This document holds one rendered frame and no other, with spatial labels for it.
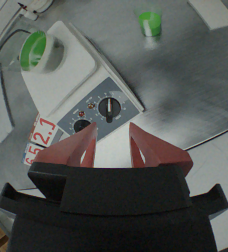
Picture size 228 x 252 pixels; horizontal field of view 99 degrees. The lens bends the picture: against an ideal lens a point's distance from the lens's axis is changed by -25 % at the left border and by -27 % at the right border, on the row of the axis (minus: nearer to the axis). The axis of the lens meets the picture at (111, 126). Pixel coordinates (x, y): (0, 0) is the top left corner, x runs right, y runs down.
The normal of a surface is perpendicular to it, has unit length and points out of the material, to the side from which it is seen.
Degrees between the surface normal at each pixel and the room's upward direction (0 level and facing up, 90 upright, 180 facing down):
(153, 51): 0
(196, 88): 0
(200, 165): 0
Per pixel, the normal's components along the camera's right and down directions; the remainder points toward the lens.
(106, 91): 0.00, 0.58
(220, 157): -0.32, 0.18
